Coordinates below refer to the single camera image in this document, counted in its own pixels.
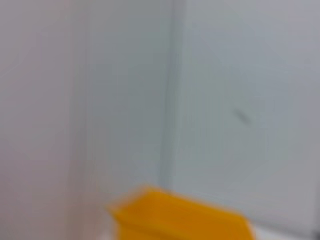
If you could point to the yellow plastic bin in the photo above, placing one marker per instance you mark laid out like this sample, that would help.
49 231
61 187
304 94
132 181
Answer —
180 215

